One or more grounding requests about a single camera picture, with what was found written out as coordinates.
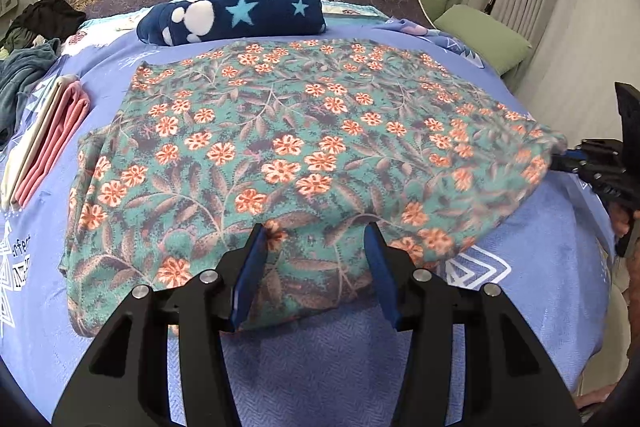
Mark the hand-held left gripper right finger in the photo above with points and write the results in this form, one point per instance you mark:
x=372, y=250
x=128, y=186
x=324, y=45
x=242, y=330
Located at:
x=382, y=277

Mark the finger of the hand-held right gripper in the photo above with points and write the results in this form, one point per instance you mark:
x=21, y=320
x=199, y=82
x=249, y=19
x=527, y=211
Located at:
x=575, y=162
x=600, y=146

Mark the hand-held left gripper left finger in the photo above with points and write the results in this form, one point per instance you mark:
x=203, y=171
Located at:
x=250, y=277

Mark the floral print garment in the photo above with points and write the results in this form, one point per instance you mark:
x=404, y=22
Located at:
x=300, y=117

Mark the dark clothes pile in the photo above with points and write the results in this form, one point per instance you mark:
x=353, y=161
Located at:
x=47, y=12

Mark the person's right hand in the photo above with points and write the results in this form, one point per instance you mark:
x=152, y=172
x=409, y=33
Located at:
x=621, y=222

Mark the purple printed bed sheet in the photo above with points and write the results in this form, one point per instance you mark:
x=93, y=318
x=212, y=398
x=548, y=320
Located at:
x=525, y=287

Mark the large green pillow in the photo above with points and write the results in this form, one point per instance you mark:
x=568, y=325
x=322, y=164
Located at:
x=485, y=32

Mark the folded pink cloth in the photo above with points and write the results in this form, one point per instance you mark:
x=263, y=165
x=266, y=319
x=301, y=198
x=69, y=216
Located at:
x=55, y=132

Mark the navy star print blanket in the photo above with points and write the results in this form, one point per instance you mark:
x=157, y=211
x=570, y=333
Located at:
x=260, y=14

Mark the folded cream cloth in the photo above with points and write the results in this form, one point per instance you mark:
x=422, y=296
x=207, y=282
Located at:
x=30, y=132

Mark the teal fleece blanket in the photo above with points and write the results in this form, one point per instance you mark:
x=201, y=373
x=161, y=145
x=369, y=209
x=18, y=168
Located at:
x=25, y=72

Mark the camouflage green garment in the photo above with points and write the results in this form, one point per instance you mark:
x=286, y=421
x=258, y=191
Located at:
x=20, y=39

